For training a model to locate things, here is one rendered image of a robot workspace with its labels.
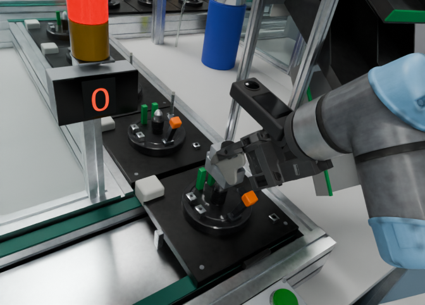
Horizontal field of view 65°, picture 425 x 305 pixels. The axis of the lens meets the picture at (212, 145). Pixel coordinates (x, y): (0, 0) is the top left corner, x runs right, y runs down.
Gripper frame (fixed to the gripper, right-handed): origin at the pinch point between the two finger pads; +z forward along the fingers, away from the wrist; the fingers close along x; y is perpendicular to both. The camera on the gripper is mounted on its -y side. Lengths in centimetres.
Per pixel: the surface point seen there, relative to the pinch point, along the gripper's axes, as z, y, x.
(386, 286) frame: 35, 61, 70
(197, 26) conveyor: 91, -76, 72
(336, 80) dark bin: -11.3, -5.9, 20.9
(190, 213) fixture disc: 8.0, 8.1, -6.6
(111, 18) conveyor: 86, -80, 25
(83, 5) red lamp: -11.6, -21.9, -20.2
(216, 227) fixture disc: 4.8, 11.9, -4.1
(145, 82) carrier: 44, -32, 10
